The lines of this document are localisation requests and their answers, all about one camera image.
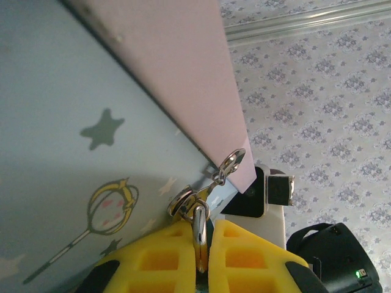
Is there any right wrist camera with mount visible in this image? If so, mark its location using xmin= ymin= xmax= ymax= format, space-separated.
xmin=213 ymin=164 xmax=296 ymax=250

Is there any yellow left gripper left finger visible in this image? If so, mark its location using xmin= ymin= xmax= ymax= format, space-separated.
xmin=78 ymin=221 xmax=198 ymax=293

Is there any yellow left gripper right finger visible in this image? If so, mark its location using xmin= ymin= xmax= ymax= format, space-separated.
xmin=207 ymin=219 xmax=330 ymax=293

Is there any silver box latch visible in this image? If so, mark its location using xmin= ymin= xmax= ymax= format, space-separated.
xmin=167 ymin=148 xmax=247 ymax=223

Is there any aluminium corner post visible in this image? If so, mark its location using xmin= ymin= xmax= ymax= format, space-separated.
xmin=224 ymin=5 xmax=391 ymax=43

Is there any cartoon print blue pink box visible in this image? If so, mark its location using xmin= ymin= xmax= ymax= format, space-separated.
xmin=0 ymin=0 xmax=256 ymax=293

